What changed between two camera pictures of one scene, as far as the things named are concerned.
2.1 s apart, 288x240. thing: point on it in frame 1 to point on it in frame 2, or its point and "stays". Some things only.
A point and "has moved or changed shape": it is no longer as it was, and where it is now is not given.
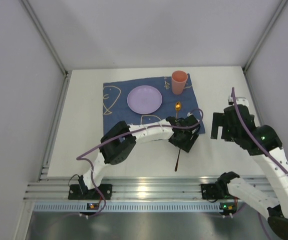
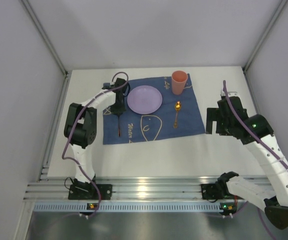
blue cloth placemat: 116,109 stays
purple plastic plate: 145,99 stays
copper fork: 176,167 has moved or changed shape
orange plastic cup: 179,78 stays
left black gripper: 184,141 to 118,109
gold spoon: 178,107 stays
